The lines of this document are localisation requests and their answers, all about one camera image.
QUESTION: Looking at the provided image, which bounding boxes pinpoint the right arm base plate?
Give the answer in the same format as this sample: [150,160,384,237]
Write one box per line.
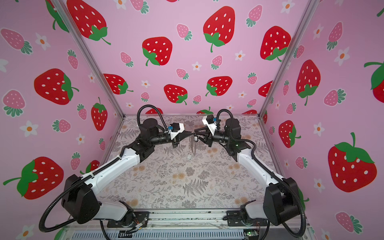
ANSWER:
[223,210,268,227]

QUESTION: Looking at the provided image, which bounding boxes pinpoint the left aluminium corner post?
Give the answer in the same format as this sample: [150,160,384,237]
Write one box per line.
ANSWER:
[53,1,125,119]

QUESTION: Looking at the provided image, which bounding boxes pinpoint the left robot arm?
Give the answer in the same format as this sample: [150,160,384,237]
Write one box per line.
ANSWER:
[62,118,193,227]

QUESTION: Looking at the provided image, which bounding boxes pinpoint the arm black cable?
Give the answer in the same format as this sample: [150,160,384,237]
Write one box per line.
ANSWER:
[136,104,168,130]
[215,108,235,124]

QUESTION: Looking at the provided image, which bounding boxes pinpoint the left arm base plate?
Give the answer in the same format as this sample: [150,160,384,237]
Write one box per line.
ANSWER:
[107,211,150,229]

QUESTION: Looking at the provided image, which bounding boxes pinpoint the right aluminium corner post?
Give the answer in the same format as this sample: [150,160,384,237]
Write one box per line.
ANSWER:
[259,0,320,119]

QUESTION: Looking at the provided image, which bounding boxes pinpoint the aluminium corner post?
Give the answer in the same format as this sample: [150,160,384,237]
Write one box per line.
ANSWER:
[259,0,320,119]
[53,1,125,119]

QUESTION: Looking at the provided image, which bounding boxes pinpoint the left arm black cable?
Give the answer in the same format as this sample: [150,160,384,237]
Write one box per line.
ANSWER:
[136,104,168,130]

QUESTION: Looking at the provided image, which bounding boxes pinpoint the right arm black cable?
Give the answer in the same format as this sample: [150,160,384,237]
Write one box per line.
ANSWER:
[215,108,235,124]

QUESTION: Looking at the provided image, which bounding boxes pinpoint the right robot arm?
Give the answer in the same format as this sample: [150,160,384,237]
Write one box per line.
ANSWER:
[195,115,306,226]

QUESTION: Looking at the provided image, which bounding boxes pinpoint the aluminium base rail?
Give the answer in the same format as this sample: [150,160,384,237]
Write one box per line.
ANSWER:
[59,209,294,240]

